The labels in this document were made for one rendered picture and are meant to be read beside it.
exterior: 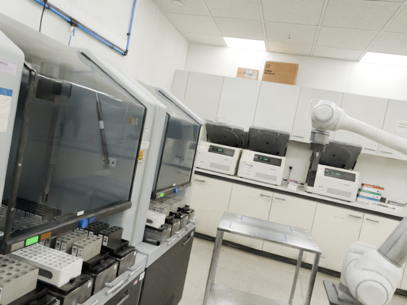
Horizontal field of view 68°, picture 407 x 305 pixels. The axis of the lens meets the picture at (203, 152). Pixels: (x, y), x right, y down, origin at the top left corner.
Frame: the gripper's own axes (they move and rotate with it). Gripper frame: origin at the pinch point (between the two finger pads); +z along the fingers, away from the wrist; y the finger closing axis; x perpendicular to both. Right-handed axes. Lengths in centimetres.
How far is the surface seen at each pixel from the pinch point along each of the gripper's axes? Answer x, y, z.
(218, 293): 38, 44, 92
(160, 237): 66, -17, 42
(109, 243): 73, -55, 36
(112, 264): 66, -62, 39
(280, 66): 43, 252, -122
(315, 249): -12.4, 20.9, 38.0
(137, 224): 75, -29, 35
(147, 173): 75, -27, 10
